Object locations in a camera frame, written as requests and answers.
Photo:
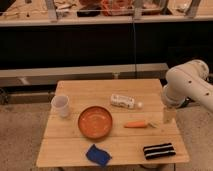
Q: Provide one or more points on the orange toy carrot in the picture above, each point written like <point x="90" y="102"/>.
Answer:
<point x="139" y="124"/>

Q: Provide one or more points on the white plastic bottle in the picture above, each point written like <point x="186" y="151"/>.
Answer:
<point x="125" y="101"/>

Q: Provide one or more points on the blue crumpled cloth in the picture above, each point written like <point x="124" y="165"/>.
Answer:
<point x="98" y="156"/>

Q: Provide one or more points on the black white striped cloth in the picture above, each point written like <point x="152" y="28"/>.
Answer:
<point x="158" y="151"/>

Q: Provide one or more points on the wooden table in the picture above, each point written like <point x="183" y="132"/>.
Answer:
<point x="64" y="146"/>

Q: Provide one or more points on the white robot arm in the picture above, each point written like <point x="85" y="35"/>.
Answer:
<point x="184" y="81"/>

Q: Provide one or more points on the orange round bowl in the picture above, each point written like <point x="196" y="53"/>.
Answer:
<point x="95" y="122"/>

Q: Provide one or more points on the long metal workbench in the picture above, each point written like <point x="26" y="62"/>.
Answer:
<point x="50" y="76"/>

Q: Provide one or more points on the white plastic cup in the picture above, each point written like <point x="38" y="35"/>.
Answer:
<point x="60" y="105"/>

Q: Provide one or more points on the beige gripper block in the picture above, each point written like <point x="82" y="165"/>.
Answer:
<point x="169" y="115"/>

